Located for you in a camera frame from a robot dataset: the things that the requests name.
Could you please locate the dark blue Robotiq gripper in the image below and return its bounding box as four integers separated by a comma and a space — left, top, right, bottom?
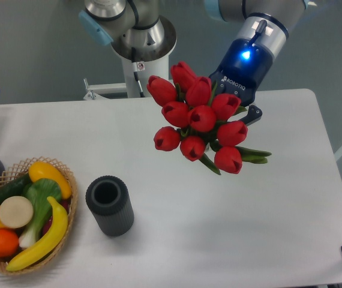
209, 38, 273, 126

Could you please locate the red tulip bouquet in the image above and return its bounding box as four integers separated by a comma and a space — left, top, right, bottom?
146, 62, 271, 175

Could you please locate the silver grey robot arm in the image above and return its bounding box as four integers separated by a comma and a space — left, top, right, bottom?
79, 1, 308, 125

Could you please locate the dark grey ribbed vase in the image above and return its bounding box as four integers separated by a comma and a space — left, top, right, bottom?
85, 175, 134, 237

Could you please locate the yellow plastic banana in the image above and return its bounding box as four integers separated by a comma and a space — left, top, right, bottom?
6, 196, 68, 272

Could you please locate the yellow plastic squash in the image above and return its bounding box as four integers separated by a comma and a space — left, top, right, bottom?
28, 161, 72, 200

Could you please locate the green bok choy toy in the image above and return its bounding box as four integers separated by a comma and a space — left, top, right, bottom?
19, 178, 62, 249

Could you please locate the green plastic cucumber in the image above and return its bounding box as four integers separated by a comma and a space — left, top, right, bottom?
0, 173, 32, 204

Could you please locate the woven wicker basket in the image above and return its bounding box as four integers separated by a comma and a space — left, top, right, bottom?
0, 157, 78, 275

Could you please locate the beige round slice toy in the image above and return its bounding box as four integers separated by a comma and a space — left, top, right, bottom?
0, 196, 34, 229

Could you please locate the orange plastic fruit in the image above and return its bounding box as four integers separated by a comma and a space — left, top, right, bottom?
0, 229, 19, 258

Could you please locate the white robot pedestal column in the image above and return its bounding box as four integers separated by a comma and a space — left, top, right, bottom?
120, 56, 169, 98

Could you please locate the black cable on pedestal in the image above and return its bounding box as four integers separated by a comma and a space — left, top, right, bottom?
130, 47, 146, 98

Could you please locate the white metal mounting bracket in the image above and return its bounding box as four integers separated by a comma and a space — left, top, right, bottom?
83, 78, 127, 100

